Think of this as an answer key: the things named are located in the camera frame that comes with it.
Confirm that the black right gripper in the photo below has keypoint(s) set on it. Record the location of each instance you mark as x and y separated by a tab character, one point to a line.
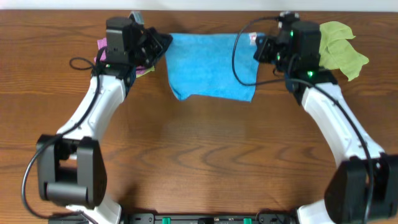
265	46

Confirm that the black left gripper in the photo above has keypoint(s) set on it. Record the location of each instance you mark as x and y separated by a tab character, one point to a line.
154	45

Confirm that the blue microfiber cloth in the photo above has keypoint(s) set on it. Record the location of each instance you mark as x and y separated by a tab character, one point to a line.
205	64

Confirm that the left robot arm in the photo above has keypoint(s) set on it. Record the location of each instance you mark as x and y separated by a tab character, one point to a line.
70	166

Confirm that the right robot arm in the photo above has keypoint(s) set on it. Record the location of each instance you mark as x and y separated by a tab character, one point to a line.
364	186

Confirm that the folded green cloth under purple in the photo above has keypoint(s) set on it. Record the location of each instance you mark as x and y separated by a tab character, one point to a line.
141	70

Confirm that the crumpled lime green cloth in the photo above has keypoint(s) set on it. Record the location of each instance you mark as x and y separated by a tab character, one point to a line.
336	52

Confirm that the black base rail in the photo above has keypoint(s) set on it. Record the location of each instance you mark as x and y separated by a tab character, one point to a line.
260	218

